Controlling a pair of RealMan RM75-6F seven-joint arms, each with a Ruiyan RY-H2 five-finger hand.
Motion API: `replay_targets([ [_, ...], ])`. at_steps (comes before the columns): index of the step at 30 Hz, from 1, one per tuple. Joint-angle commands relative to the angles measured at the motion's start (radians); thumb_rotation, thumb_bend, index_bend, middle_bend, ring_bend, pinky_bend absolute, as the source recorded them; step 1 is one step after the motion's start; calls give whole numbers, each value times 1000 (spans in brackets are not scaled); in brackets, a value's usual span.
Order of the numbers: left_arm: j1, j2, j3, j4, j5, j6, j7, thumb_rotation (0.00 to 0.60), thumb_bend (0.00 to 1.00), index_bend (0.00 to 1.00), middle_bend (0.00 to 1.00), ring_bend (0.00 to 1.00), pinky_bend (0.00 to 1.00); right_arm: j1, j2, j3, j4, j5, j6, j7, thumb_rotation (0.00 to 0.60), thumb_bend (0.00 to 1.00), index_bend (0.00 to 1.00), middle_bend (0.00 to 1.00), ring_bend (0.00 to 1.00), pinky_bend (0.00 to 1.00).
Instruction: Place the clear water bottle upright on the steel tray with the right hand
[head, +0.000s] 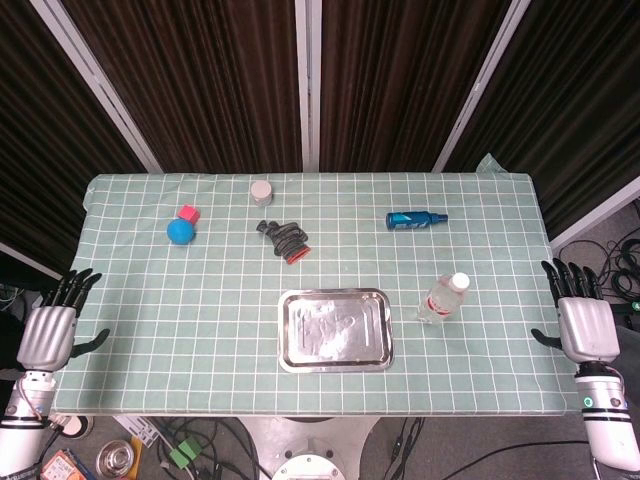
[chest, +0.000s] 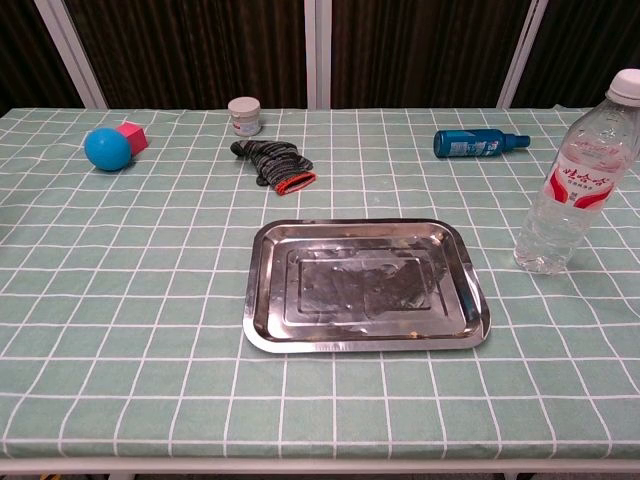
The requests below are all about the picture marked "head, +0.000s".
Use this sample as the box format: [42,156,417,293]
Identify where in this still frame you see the black cable with inline box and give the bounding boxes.
[388,417,426,476]

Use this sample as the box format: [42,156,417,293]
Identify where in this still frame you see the green checked tablecloth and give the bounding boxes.
[48,153,584,417]

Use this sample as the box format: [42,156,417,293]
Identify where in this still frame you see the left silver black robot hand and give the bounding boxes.
[16,268,111,372]

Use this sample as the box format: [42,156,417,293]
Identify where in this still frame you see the tangled black floor cables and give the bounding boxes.
[149,417,262,480]

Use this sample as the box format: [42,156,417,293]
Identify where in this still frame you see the black cable bundle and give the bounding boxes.
[558,238,640,302]

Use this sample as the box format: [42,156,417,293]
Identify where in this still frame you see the orange printed box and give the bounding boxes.
[39,448,84,480]

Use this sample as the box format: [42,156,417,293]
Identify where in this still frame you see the dark brown curtain panel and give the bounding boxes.
[443,0,640,242]
[0,0,147,275]
[60,0,304,174]
[318,0,512,174]

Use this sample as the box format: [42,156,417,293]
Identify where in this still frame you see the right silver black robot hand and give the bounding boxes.
[530,258,621,365]

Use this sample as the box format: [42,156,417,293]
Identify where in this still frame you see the green connector blocks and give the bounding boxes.
[168,436,202,469]

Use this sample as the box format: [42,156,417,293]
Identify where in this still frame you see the blue spray bottle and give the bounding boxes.
[385,210,449,232]

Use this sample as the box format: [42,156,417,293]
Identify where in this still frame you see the rectangular metal tray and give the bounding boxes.
[277,287,395,374]

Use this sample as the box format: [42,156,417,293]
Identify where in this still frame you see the small metal bowl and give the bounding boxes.
[95,439,136,479]

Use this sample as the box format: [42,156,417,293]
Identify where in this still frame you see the white partition post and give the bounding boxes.
[28,0,164,174]
[294,0,322,172]
[431,0,529,173]

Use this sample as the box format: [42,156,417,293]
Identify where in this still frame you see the small white-lidded jar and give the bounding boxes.
[249,180,275,207]

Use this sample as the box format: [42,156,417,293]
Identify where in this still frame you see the white striped plastic strip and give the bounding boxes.
[112,415,157,449]

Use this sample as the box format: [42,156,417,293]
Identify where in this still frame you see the blue ball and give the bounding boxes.
[166,218,196,246]

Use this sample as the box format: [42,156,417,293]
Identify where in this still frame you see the black coiled cable, red end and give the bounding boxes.
[255,218,312,266]

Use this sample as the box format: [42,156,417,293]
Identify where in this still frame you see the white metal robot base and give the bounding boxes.
[234,414,381,480]

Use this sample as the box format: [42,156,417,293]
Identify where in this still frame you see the clear plastic water bottle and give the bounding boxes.
[417,272,471,324]

